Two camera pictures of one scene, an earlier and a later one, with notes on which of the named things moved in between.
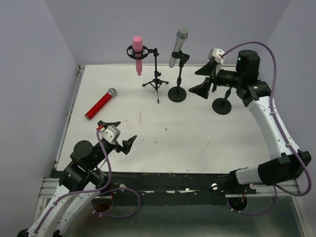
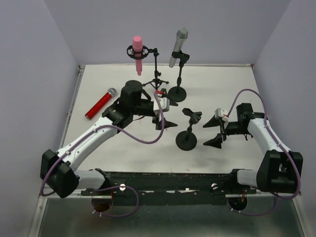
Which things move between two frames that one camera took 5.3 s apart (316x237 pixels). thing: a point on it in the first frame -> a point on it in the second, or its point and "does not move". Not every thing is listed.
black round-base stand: [222, 105] -> [186, 140]
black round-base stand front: [178, 94] does not move
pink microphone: [138, 43] does not move
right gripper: [213, 80] -> [222, 131]
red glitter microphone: [101, 102] does not move
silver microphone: [182, 34] does not move
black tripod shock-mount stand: [142, 54] does not move
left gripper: [118, 144] -> [160, 114]
